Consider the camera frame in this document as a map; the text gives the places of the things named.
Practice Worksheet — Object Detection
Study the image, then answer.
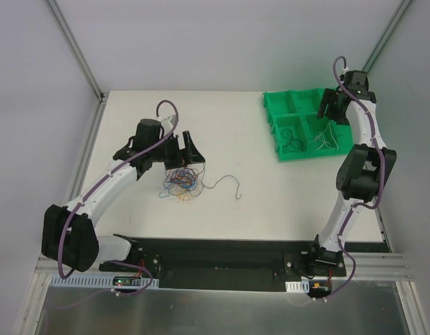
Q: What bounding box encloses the aluminium frame post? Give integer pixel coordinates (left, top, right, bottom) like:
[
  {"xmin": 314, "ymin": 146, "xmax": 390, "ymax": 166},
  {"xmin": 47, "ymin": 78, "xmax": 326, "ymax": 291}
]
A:
[
  {"xmin": 44, "ymin": 0, "xmax": 105, "ymax": 101},
  {"xmin": 362, "ymin": 0, "xmax": 415, "ymax": 73}
]

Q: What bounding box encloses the green compartment bin tray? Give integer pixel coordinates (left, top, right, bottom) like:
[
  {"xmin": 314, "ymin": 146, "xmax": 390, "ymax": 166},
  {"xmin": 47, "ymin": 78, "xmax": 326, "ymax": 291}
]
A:
[{"xmin": 262, "ymin": 88, "xmax": 353, "ymax": 162}]

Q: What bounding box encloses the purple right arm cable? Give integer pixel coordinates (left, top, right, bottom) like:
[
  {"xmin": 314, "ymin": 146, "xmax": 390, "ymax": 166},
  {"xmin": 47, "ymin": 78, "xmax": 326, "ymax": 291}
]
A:
[{"xmin": 332, "ymin": 55, "xmax": 387, "ymax": 301}]

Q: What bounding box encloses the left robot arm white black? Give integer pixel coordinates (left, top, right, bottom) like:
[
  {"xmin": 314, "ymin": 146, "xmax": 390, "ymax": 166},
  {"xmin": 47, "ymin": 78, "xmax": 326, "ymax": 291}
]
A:
[{"xmin": 41, "ymin": 117, "xmax": 205, "ymax": 272}]

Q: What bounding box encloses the aluminium frame post right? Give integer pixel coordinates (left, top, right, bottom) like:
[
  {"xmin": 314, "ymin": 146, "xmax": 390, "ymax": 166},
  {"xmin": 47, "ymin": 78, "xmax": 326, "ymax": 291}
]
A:
[{"xmin": 362, "ymin": 0, "xmax": 415, "ymax": 73}]

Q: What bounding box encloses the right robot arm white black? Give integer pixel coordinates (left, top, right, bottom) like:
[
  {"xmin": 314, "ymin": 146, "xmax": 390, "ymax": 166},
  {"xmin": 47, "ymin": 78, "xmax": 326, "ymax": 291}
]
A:
[{"xmin": 306, "ymin": 68, "xmax": 397, "ymax": 276}]

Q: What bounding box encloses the white cable duct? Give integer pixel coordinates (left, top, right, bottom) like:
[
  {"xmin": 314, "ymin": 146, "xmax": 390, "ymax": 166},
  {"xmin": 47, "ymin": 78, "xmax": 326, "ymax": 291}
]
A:
[
  {"xmin": 285, "ymin": 280, "xmax": 310, "ymax": 294},
  {"xmin": 50, "ymin": 274, "xmax": 159, "ymax": 290}
]

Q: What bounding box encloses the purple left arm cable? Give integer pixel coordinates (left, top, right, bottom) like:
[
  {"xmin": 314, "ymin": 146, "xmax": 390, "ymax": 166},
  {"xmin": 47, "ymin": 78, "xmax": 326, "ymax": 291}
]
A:
[{"xmin": 57, "ymin": 100, "xmax": 181, "ymax": 280}]

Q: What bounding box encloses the aluminium frame post left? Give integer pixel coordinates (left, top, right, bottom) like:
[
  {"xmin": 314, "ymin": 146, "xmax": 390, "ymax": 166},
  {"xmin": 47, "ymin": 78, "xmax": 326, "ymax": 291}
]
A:
[{"xmin": 44, "ymin": 0, "xmax": 105, "ymax": 101}]

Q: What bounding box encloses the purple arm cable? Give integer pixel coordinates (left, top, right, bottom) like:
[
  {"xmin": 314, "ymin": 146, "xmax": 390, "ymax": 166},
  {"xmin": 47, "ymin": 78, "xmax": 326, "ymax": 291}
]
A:
[
  {"xmin": 332, "ymin": 55, "xmax": 387, "ymax": 301},
  {"xmin": 57, "ymin": 100, "xmax": 181, "ymax": 280}
]

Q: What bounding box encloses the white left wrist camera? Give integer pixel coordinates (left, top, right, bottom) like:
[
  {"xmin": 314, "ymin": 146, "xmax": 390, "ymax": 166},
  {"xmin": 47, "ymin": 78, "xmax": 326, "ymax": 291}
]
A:
[{"xmin": 161, "ymin": 115, "xmax": 177, "ymax": 132}]

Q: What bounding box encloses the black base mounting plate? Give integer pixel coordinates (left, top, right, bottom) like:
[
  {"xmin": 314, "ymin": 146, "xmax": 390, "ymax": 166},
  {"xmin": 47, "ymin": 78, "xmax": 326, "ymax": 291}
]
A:
[{"xmin": 98, "ymin": 237, "xmax": 347, "ymax": 290}]

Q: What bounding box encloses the left white cable duct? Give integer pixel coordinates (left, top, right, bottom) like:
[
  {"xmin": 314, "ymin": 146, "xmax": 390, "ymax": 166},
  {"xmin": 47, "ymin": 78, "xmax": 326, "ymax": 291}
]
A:
[{"xmin": 50, "ymin": 274, "xmax": 159, "ymax": 290}]

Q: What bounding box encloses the dark purple cable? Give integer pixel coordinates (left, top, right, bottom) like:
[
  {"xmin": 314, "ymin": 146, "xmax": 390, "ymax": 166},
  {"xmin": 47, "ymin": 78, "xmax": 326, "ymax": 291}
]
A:
[{"xmin": 200, "ymin": 173, "xmax": 244, "ymax": 200}]

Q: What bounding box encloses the black cable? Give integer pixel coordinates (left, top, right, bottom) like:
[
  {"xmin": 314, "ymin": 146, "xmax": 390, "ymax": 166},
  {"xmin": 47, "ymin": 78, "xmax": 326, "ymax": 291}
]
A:
[{"xmin": 281, "ymin": 128, "xmax": 305, "ymax": 154}]

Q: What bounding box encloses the right white cable duct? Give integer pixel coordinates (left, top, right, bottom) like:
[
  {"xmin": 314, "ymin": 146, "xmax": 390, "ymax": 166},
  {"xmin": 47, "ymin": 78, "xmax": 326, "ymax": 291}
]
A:
[{"xmin": 285, "ymin": 280, "xmax": 310, "ymax": 294}]

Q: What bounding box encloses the tangled coloured cable bundle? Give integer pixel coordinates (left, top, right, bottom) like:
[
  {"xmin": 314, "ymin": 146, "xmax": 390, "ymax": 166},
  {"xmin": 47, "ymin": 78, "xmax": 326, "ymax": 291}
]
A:
[{"xmin": 158, "ymin": 166, "xmax": 207, "ymax": 203}]

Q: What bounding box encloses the white cable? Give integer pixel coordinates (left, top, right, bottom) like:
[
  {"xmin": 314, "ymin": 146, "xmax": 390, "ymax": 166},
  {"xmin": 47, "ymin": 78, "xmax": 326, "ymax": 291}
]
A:
[{"xmin": 312, "ymin": 121, "xmax": 341, "ymax": 151}]

